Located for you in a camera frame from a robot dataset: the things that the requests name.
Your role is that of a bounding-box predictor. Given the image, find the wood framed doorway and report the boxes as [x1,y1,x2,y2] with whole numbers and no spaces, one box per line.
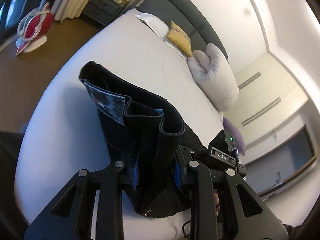
[246,126,317,199]

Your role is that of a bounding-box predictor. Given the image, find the person's right hand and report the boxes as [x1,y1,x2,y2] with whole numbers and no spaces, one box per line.
[214,192,220,216]

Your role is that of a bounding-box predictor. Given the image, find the yellow cushion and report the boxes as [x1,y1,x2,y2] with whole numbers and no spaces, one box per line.
[167,21,193,56]

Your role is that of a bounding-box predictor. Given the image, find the black denim pants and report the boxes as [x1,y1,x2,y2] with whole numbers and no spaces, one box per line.
[79,61,204,218]

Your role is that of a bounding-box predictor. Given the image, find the white flat pillow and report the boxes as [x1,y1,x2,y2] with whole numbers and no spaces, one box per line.
[136,12,187,61]

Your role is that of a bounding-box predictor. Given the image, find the white wardrobe with black handles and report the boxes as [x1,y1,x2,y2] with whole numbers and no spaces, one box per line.
[224,53,309,164]

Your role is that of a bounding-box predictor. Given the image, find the dark grey headboard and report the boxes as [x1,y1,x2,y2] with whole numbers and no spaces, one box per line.
[135,0,228,58]

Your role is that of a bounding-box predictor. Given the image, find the dark grey nightstand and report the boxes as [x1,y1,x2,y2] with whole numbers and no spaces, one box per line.
[82,0,125,26]

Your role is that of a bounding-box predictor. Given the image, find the white bed mattress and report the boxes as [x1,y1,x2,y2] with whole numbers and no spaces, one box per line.
[15,9,223,239]

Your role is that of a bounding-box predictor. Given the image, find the grey white rolled pillow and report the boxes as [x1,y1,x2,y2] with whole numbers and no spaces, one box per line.
[188,43,239,112]

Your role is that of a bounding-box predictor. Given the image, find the purple cushion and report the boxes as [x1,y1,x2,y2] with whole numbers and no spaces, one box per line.
[222,117,246,155]

